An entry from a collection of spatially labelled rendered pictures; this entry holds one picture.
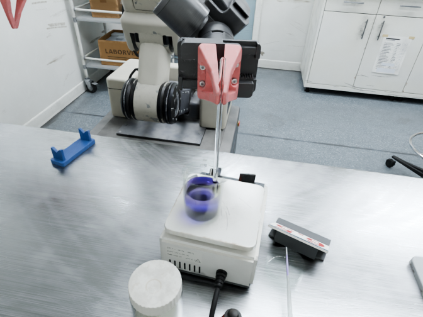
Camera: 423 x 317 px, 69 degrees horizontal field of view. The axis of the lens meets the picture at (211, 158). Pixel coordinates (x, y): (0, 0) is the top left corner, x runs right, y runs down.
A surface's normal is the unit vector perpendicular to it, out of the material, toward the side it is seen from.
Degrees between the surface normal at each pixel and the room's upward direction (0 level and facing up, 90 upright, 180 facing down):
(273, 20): 90
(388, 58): 90
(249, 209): 0
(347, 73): 90
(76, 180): 0
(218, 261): 90
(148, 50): 64
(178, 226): 0
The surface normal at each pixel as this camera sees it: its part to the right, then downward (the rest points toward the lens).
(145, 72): -0.14, 0.17
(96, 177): 0.04, -0.80
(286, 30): -0.17, 0.58
